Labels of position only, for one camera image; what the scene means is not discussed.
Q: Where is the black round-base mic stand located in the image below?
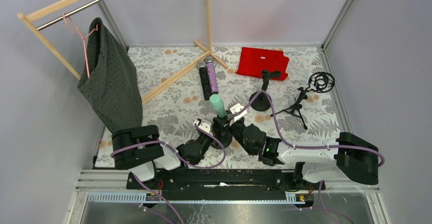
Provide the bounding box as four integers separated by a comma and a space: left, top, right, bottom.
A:
211, 116, 232, 148

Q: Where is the mint green microphone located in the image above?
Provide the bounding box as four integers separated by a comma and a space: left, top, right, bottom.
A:
209, 94, 227, 118

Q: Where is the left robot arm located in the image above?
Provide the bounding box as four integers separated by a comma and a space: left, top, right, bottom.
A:
111, 119, 227, 181

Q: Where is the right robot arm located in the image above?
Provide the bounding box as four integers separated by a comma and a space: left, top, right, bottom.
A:
229, 119, 384, 185

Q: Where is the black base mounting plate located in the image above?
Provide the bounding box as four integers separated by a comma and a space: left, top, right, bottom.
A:
144, 168, 320, 201

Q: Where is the red folded cloth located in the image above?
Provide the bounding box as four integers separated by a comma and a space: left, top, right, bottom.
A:
236, 47, 289, 81

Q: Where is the black glitter microphone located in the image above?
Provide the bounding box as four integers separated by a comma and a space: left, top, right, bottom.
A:
198, 61, 211, 101

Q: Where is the purple glitter microphone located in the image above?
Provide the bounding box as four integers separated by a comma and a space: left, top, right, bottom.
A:
204, 55, 219, 94

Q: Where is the dark grey dotted garment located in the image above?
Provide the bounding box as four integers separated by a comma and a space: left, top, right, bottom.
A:
77, 17, 143, 132

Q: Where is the wooden clothes rack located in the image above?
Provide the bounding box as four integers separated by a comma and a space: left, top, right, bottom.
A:
17, 0, 228, 104

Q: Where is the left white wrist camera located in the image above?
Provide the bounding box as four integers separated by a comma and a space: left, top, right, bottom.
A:
193, 119, 211, 134

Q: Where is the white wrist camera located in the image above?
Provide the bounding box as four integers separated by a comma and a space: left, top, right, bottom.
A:
193, 119, 211, 134
227, 103, 247, 124

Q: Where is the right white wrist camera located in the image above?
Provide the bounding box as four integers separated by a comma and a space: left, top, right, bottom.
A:
227, 103, 247, 124

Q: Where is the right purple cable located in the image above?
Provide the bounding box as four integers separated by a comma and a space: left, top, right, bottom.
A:
233, 90, 386, 224

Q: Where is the black tripod shock-mount stand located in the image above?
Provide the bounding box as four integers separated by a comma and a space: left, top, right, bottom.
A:
275, 71, 335, 130

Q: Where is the pink wire hanger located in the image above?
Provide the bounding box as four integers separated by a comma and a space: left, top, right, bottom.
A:
62, 12, 99, 78

